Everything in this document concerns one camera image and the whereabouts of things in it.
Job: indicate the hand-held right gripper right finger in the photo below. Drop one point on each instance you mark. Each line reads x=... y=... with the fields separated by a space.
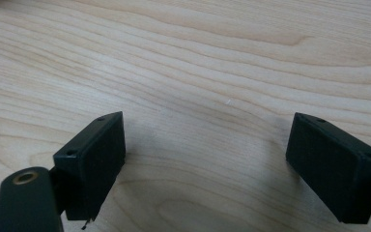
x=331 y=170

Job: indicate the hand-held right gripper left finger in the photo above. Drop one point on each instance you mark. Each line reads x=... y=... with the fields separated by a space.
x=90 y=167

